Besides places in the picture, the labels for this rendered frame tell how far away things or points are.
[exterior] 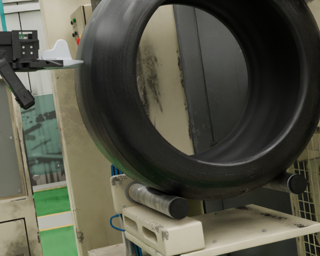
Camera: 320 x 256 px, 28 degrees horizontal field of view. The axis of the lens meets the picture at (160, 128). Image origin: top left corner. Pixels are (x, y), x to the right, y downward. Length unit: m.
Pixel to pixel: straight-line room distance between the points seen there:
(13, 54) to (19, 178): 0.68
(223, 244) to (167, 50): 0.58
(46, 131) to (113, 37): 8.98
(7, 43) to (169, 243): 0.53
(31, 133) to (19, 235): 8.36
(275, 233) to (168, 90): 0.51
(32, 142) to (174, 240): 8.97
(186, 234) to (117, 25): 0.45
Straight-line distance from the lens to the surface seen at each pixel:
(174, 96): 1.71
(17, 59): 1.34
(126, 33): 1.30
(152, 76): 1.69
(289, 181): 1.43
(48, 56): 1.36
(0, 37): 1.35
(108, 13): 1.33
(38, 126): 10.25
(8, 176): 1.94
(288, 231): 1.44
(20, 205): 1.91
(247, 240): 1.40
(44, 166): 10.28
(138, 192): 1.56
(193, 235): 1.35
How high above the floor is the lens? 1.14
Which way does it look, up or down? 3 degrees down
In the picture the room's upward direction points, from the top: 8 degrees counter-clockwise
